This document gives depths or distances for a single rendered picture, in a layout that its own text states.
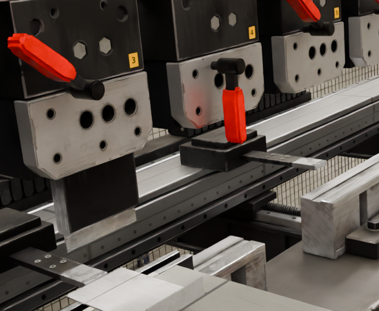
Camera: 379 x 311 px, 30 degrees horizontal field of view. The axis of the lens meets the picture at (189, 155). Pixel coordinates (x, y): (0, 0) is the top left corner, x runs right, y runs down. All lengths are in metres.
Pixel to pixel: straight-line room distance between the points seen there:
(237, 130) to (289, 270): 0.36
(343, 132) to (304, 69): 0.69
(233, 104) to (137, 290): 0.23
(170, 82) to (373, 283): 0.45
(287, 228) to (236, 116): 0.59
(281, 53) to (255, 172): 0.48
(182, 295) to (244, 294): 0.07
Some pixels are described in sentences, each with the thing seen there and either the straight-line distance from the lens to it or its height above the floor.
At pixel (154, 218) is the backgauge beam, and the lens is 1.17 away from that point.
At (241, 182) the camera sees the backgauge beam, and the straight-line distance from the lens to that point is 1.34.
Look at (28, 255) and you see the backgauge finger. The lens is 0.92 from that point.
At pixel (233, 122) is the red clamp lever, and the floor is 1.16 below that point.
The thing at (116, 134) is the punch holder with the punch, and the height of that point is 1.19.
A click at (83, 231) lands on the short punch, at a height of 1.08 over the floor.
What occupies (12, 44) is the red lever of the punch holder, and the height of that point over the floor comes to 1.29.
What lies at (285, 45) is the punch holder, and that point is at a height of 1.23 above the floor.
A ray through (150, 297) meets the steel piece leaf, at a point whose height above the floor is 1.00.
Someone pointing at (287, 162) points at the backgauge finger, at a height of 1.00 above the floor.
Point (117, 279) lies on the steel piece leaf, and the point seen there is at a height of 1.00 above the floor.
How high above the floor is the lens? 1.35
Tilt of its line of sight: 16 degrees down
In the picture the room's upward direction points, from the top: 5 degrees counter-clockwise
